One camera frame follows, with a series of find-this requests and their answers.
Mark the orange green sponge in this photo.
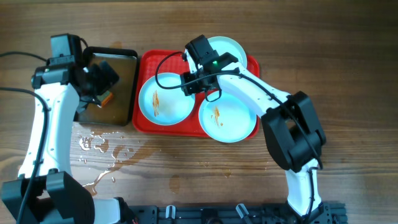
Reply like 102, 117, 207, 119
96, 91, 113, 108

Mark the light blue plate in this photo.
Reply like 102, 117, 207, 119
198, 91, 257, 143
185, 35, 248, 74
138, 77, 195, 126

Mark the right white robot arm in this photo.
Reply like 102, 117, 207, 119
181, 54, 326, 222

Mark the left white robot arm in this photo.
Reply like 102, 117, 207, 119
1, 61, 134, 223

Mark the black water tray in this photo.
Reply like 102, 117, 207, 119
74, 47, 139, 126

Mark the red plastic tray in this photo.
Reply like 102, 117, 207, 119
132, 49, 261, 139

